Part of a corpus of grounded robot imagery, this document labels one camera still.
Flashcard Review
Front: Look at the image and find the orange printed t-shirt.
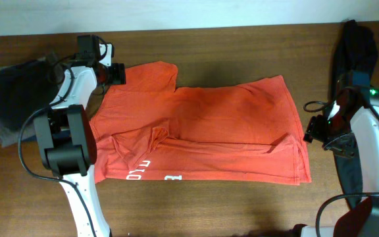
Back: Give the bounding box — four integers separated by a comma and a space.
90, 61, 311, 186

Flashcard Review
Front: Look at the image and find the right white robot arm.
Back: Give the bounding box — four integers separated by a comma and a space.
299, 70, 379, 237

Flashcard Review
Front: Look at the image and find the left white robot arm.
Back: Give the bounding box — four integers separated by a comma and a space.
32, 35, 126, 236

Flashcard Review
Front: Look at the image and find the black garment on table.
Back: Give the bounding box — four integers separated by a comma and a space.
329, 20, 378, 194

